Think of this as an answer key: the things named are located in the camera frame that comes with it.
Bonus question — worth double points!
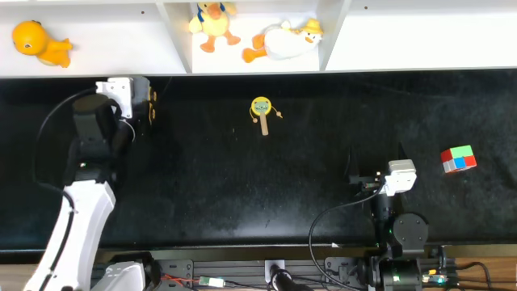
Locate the white shelf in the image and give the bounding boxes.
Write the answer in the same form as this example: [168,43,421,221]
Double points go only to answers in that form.
[0,0,517,78]

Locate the yellow rattle drum toy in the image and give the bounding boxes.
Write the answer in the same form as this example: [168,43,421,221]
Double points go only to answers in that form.
[249,95,284,137]

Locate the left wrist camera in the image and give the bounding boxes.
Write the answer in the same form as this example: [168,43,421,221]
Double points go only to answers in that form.
[95,77,134,119]

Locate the black cable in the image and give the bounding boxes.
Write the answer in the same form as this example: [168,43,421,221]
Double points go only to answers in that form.
[308,183,387,291]
[33,86,100,213]

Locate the white plush duck yellow hat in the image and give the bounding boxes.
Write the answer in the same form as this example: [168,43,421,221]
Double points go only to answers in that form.
[242,18,324,64]

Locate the many-coloured puzzle cube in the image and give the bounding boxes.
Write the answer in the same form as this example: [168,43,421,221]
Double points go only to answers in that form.
[439,144,478,175]

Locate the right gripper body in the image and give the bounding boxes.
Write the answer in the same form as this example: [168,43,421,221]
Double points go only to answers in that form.
[349,173,387,192]

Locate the mounting rail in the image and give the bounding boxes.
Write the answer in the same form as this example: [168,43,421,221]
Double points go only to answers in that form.
[95,250,492,291]

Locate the grey and yellow toy truck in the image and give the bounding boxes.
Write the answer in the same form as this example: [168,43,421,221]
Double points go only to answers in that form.
[132,76,158,126]

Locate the yellow rubber duck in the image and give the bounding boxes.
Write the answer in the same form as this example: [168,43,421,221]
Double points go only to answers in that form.
[11,19,74,69]

